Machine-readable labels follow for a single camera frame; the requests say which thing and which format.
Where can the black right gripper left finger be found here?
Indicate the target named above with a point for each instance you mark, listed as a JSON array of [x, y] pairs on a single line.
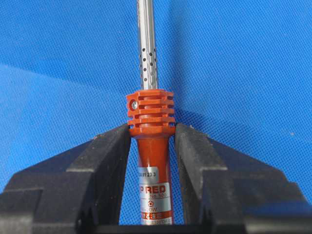
[[70, 193]]

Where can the red soldering iron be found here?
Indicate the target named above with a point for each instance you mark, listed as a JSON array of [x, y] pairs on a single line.
[[151, 113]]

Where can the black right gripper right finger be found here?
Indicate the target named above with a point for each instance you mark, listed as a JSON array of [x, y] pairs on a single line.
[[227, 192]]

